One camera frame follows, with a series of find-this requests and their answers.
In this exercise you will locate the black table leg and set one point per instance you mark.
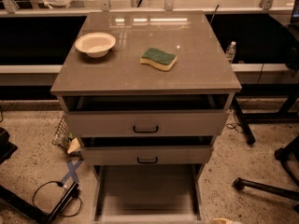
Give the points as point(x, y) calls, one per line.
point(243, 123)

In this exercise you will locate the green yellow sponge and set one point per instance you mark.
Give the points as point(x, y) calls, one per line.
point(158, 59)

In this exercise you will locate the grey drawer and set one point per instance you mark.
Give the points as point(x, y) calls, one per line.
point(147, 194)
point(147, 150)
point(148, 115)

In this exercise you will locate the clear plastic water bottle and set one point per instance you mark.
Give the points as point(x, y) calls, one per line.
point(230, 52)

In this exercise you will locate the grey bottom drawer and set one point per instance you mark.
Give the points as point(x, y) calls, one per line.
point(147, 194)

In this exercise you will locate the black equipment left edge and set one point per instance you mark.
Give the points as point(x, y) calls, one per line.
point(6, 147)

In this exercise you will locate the black office chair base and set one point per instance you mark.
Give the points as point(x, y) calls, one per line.
point(273, 168)

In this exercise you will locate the white yellow robot arm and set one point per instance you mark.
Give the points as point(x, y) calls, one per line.
point(221, 220)

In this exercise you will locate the black metal stand leg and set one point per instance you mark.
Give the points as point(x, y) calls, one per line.
point(16, 203)

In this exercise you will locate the white paper bowl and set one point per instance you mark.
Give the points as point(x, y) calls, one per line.
point(95, 45)

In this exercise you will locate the grey top drawer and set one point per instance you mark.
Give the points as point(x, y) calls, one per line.
point(148, 115)

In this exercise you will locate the wire mesh basket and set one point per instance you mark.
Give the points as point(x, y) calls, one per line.
point(65, 140)

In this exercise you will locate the grey drawer cabinet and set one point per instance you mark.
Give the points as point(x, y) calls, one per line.
point(201, 67)

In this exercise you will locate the grey middle drawer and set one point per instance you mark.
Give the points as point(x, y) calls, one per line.
point(147, 150)

